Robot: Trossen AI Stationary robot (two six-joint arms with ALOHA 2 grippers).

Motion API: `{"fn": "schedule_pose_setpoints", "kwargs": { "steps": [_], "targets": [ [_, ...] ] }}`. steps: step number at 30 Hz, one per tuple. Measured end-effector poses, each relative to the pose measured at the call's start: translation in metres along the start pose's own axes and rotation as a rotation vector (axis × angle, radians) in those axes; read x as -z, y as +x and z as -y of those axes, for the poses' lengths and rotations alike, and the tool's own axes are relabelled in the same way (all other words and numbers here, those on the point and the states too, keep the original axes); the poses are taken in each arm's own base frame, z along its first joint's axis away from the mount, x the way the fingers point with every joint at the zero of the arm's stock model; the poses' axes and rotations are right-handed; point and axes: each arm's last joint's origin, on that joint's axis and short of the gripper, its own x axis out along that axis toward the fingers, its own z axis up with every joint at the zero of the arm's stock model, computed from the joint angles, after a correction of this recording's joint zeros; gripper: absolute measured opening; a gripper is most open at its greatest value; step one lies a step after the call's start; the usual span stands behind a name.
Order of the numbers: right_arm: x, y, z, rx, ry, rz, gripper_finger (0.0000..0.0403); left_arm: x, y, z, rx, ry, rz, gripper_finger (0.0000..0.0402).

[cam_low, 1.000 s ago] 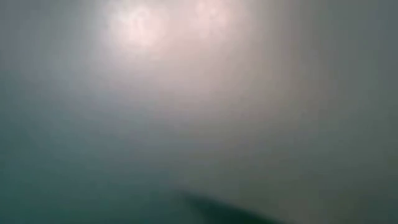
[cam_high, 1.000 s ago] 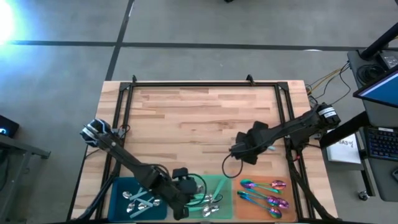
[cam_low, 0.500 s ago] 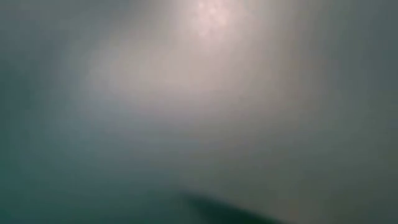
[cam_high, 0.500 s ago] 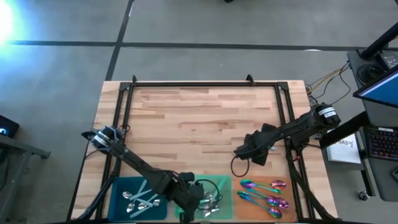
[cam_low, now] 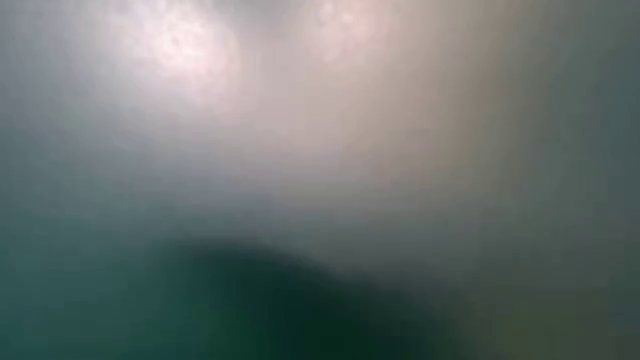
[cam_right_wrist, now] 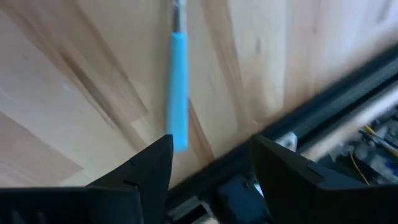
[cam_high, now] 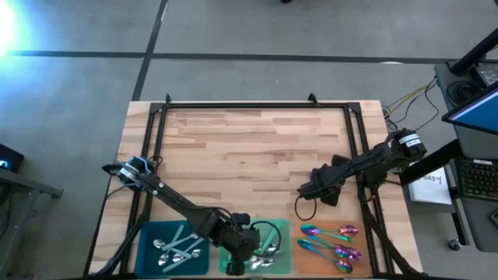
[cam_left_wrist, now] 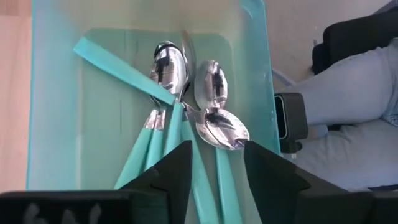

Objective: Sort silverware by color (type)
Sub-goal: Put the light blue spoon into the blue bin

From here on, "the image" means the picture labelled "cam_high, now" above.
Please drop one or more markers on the grey computer cart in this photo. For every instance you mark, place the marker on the grey computer cart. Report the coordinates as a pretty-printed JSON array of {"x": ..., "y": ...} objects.
[{"x": 478, "y": 221}]

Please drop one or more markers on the orange mat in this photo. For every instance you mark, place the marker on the orange mat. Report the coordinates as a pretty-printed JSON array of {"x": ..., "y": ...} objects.
[{"x": 307, "y": 264}]

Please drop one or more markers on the black aluminium table frame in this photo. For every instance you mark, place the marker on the black aluminium table frame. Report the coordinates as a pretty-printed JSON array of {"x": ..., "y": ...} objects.
[{"x": 253, "y": 105}]

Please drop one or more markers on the green mat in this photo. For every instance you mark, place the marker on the green mat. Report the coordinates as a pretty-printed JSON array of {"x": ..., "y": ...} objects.
[{"x": 286, "y": 241}]

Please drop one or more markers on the black pole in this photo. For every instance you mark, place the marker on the black pole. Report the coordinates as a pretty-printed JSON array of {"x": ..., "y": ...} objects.
[{"x": 476, "y": 50}]

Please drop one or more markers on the black device with light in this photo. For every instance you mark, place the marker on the black device with light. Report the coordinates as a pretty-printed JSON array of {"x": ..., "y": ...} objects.
[{"x": 9, "y": 157}]

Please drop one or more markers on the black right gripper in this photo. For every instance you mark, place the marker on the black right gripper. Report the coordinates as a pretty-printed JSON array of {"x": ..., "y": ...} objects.
[{"x": 325, "y": 179}]

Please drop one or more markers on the rainbow iridescent metal spoon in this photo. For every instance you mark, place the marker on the rainbow iridescent metal spoon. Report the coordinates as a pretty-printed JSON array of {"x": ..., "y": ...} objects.
[
  {"x": 355, "y": 254},
  {"x": 348, "y": 230},
  {"x": 341, "y": 250}
]

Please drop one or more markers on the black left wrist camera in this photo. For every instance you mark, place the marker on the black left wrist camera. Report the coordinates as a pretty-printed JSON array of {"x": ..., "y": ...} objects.
[{"x": 241, "y": 219}]

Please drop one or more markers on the white paper sheet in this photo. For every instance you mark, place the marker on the white paper sheet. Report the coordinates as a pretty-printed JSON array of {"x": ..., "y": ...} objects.
[{"x": 430, "y": 186}]

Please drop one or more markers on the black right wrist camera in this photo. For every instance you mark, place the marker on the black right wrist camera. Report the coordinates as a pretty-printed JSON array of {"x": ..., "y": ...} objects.
[{"x": 305, "y": 193}]

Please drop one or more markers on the grey metal stand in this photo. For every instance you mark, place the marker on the grey metal stand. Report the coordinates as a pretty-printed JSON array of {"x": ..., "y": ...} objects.
[{"x": 23, "y": 183}]

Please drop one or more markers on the blue tray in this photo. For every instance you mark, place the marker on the blue tray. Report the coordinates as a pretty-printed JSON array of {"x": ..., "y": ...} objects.
[{"x": 146, "y": 249}]

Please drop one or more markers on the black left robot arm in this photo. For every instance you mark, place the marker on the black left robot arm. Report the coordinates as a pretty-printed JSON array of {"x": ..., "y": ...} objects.
[{"x": 175, "y": 198}]

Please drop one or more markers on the caster wheel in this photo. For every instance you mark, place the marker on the caster wheel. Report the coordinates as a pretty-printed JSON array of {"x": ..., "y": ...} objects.
[{"x": 454, "y": 244}]

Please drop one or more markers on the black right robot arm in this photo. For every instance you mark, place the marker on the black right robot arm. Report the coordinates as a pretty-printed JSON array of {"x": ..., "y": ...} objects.
[{"x": 373, "y": 161}]

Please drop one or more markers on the computer monitor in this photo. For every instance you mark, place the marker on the computer monitor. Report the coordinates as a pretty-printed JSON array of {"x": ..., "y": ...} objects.
[{"x": 474, "y": 113}]

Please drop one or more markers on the black keyboard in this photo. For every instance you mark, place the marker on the black keyboard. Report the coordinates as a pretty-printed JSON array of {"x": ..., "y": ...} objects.
[{"x": 480, "y": 179}]

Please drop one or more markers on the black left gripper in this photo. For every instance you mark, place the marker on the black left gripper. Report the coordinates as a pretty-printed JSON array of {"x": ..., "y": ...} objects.
[{"x": 243, "y": 243}]

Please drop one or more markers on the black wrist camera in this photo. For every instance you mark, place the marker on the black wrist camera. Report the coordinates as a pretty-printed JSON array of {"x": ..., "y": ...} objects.
[
  {"x": 305, "y": 193},
  {"x": 241, "y": 219}
]

